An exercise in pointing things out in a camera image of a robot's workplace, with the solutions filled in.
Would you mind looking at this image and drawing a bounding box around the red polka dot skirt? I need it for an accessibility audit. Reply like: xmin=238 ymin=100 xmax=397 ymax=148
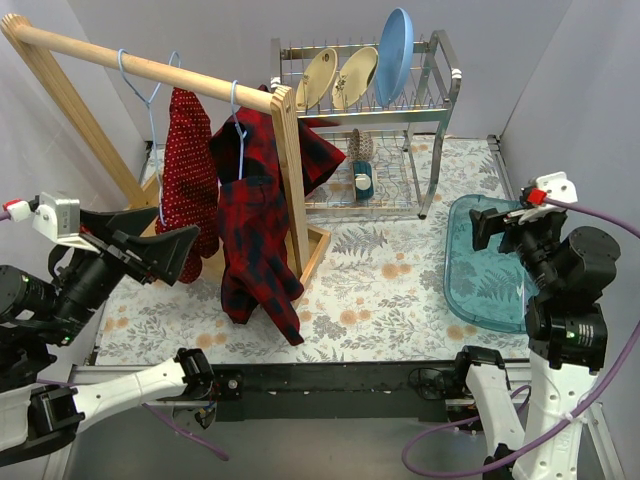
xmin=155 ymin=88 xmax=219 ymax=284

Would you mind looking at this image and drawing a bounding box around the red plaid garment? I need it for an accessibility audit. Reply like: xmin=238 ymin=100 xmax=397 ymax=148
xmin=208 ymin=84 xmax=349 ymax=347

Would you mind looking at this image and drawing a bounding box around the light blue wire hanger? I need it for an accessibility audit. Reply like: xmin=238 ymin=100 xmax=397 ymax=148
xmin=117 ymin=48 xmax=166 ymax=226

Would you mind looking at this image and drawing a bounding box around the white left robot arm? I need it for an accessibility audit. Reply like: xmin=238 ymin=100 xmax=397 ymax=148
xmin=1 ymin=207 xmax=215 ymax=466

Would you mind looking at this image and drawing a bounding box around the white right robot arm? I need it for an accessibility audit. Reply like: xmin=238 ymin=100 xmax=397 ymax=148
xmin=452 ymin=209 xmax=621 ymax=479

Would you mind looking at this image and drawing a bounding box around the teal transparent plastic basin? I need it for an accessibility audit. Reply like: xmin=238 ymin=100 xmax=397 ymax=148
xmin=443 ymin=194 xmax=536 ymax=334

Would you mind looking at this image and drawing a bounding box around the floral table mat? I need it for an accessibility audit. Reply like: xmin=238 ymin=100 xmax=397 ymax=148
xmin=95 ymin=138 xmax=528 ymax=366

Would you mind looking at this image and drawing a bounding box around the wooden clothes rack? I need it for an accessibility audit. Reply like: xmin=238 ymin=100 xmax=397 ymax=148
xmin=1 ymin=13 xmax=331 ymax=286

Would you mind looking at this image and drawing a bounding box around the stainless steel dish rack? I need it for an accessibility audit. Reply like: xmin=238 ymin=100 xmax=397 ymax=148
xmin=298 ymin=30 xmax=462 ymax=219

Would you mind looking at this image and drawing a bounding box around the blue plate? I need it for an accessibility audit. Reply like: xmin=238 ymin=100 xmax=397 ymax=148
xmin=374 ymin=8 xmax=414 ymax=108

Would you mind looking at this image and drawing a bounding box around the cream floral plate right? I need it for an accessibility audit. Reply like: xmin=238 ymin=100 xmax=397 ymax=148
xmin=332 ymin=46 xmax=378 ymax=110

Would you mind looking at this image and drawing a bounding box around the cream floral plate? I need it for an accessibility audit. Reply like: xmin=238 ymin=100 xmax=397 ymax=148
xmin=332 ymin=46 xmax=378 ymax=110
xmin=296 ymin=48 xmax=338 ymax=111

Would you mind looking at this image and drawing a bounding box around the cream floral plate left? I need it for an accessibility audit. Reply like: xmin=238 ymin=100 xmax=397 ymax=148
xmin=296 ymin=48 xmax=338 ymax=111

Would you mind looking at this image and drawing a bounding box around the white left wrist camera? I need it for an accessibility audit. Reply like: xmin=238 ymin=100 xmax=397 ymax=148
xmin=1 ymin=192 xmax=87 ymax=248

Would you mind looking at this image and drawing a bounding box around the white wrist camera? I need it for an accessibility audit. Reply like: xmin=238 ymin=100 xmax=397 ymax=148
xmin=1 ymin=192 xmax=87 ymax=248
xmin=518 ymin=171 xmax=578 ymax=224

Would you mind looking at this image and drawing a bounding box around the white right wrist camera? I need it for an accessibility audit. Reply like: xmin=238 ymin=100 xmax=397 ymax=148
xmin=518 ymin=171 xmax=578 ymax=224

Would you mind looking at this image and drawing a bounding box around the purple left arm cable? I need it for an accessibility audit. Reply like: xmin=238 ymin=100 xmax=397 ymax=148
xmin=0 ymin=209 xmax=230 ymax=461

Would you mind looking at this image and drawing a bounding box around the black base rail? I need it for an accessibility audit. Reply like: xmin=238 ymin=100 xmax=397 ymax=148
xmin=169 ymin=359 xmax=514 ymax=424

